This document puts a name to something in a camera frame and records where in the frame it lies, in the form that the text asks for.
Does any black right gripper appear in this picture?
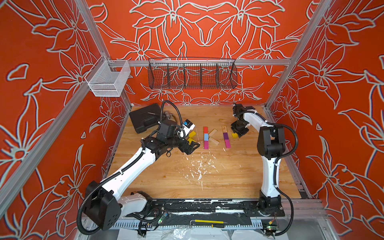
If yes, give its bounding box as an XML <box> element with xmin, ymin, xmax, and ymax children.
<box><xmin>233</xmin><ymin>119</ymin><xmax>251</xmax><ymax>137</ymax></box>

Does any pale wooden block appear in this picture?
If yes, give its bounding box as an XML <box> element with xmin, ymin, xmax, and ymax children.
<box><xmin>209</xmin><ymin>129</ymin><xmax>218</xmax><ymax>138</ymax></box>

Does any magenta block front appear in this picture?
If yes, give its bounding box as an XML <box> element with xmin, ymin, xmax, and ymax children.
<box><xmin>225</xmin><ymin>139</ymin><xmax>231</xmax><ymax>149</ymax></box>

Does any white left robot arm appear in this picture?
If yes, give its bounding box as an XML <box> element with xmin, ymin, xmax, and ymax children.
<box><xmin>76</xmin><ymin>120</ymin><xmax>200</xmax><ymax>236</ymax></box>

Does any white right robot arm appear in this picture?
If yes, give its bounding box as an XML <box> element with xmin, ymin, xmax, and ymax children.
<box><xmin>231</xmin><ymin>104</ymin><xmax>286</xmax><ymax>216</ymax></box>

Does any black plastic tool case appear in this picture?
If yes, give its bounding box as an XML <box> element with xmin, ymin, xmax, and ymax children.
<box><xmin>129</xmin><ymin>103</ymin><xmax>166</xmax><ymax>134</ymax></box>

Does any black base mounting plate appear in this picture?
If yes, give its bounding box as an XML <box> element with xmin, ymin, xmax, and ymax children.
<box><xmin>124</xmin><ymin>197</ymin><xmax>286</xmax><ymax>218</ymax></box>

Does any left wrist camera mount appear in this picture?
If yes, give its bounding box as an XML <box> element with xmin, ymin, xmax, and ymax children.
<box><xmin>179</xmin><ymin>119</ymin><xmax>195</xmax><ymax>139</ymax></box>

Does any black wire basket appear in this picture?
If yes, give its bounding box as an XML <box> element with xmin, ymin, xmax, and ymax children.
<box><xmin>148</xmin><ymin>57</ymin><xmax>238</xmax><ymax>90</ymax></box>

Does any white wire basket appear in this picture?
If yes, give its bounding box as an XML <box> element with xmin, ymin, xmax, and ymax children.
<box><xmin>85</xmin><ymin>55</ymin><xmax>131</xmax><ymax>97</ymax></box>

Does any black corrugated cable conduit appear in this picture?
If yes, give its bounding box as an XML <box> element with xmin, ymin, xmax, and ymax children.
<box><xmin>232</xmin><ymin>103</ymin><xmax>299</xmax><ymax>237</ymax></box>

